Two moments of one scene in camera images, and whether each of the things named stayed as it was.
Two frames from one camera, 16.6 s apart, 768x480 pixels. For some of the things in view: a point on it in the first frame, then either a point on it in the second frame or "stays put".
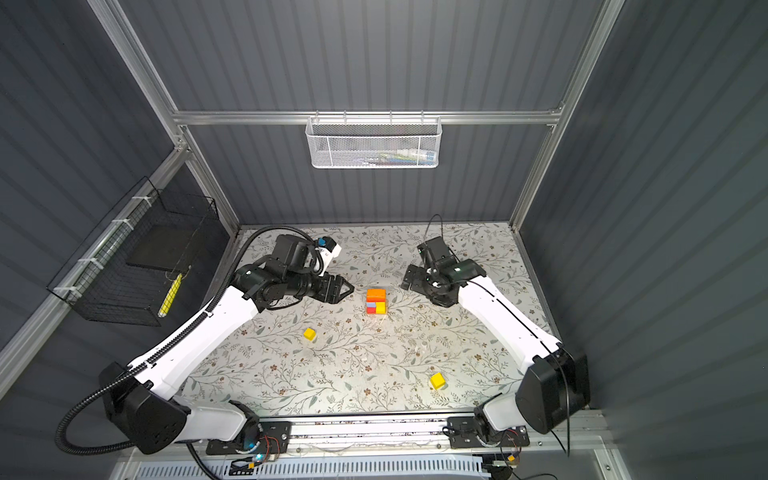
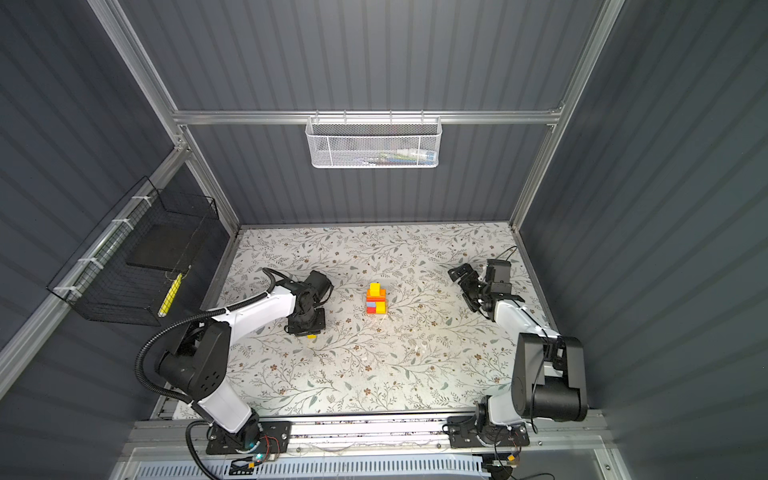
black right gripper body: [419, 282] to [476, 295]
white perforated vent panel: [394, 469] stays put
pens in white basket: [399, 157] stays put
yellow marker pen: [169, 296] stays put
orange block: [376, 295] stays put
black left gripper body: [324, 290] to [315, 322]
